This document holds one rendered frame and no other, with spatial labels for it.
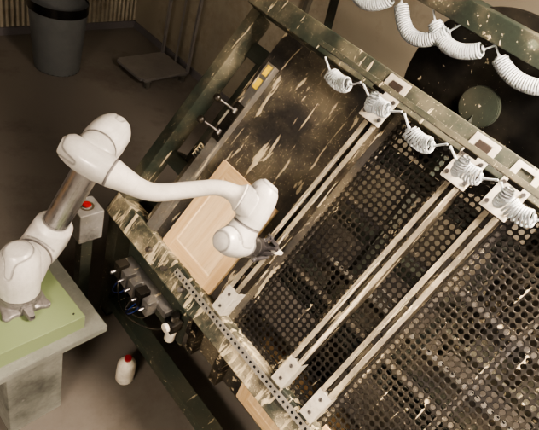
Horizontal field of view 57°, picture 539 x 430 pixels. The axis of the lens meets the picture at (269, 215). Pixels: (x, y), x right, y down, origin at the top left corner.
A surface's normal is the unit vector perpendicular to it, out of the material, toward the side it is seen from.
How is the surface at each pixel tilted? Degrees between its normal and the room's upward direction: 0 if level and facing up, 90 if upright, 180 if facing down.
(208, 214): 58
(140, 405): 0
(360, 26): 90
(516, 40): 90
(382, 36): 90
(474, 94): 90
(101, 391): 0
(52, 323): 4
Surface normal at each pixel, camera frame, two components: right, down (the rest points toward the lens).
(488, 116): -0.71, 0.28
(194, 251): -0.45, -0.15
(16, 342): 0.26, -0.77
